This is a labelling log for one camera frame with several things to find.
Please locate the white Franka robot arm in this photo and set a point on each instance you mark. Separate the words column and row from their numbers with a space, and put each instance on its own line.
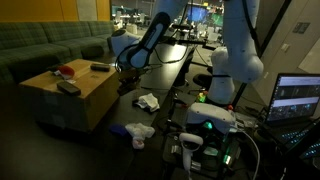
column 240, row 50

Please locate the white terry towel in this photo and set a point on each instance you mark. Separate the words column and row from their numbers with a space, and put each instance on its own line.
column 149, row 101

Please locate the white VR controller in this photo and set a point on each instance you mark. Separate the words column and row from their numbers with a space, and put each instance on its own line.
column 190, row 146

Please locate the black felt whiteboard eraser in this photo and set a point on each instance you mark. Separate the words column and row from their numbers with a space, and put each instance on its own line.
column 100, row 67
column 69, row 88

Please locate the dark wall panel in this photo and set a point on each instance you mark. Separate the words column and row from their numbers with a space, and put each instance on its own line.
column 301, row 27

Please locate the white plastic bag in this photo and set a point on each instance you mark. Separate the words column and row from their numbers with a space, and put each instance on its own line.
column 140, row 131

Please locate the plaid sofa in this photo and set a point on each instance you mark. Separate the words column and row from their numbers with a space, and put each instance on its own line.
column 43, row 43

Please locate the orange plush toy with tag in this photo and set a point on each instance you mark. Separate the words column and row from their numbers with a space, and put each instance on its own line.
column 66, row 71

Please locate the yellow emergency stop box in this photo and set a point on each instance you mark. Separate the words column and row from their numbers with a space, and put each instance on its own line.
column 201, row 97

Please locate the black laptop with lit screen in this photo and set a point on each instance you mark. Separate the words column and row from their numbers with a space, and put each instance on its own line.
column 293, row 100

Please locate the black round stool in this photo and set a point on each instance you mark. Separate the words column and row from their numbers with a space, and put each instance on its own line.
column 202, row 80

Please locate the large brown cardboard box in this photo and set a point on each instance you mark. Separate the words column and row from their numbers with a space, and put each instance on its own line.
column 83, row 96

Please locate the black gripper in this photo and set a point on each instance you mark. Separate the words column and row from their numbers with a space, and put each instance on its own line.
column 131, row 73

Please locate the white wall switch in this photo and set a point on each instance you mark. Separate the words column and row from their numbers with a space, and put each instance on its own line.
column 285, row 47

